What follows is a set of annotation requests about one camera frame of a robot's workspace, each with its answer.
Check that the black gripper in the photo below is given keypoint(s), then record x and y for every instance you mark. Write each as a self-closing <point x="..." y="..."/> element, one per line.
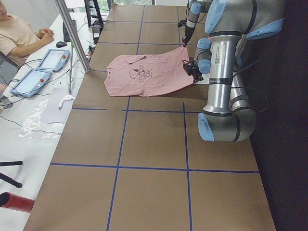
<point x="198" y="77"/>
<point x="187" y="32"/>

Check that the pink Snoopy t-shirt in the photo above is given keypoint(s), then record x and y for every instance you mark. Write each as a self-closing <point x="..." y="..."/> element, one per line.
<point x="148" y="75"/>

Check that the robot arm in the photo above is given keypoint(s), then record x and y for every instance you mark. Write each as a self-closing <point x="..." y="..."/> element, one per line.
<point x="193" y="10"/>
<point x="228" y="115"/>

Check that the black power adapter box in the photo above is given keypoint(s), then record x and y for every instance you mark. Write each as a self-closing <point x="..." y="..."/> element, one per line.
<point x="96" y="32"/>

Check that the black keyboard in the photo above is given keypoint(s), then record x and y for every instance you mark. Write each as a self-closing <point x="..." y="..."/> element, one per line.
<point x="66" y="36"/>

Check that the black computer mouse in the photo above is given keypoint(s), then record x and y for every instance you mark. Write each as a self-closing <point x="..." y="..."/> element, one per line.
<point x="60" y="44"/>

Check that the upper blue teach pendant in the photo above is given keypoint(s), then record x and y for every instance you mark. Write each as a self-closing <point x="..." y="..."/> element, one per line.
<point x="54" y="59"/>

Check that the blue teach pendant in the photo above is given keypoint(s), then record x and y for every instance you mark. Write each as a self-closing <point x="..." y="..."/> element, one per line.
<point x="31" y="83"/>
<point x="54" y="59"/>

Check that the lower blue teach pendant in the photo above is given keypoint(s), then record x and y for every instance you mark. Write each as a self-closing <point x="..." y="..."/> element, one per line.
<point x="31" y="83"/>

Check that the seated person in peach shirt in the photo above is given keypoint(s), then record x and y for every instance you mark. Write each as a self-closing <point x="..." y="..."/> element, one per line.
<point x="17" y="38"/>

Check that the clear plastic bag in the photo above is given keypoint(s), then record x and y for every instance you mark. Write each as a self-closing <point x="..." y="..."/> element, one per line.
<point x="34" y="128"/>

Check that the black tripod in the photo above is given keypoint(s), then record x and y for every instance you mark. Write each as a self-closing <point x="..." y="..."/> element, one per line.
<point x="10" y="172"/>

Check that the red cylinder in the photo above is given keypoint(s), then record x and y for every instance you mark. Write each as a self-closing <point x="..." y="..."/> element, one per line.
<point x="15" y="202"/>

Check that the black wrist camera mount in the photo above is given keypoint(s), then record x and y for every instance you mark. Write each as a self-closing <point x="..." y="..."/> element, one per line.
<point x="182" y="23"/>
<point x="190" y="67"/>

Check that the aluminium frame post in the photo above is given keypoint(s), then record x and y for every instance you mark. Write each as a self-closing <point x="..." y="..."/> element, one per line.
<point x="65" y="15"/>

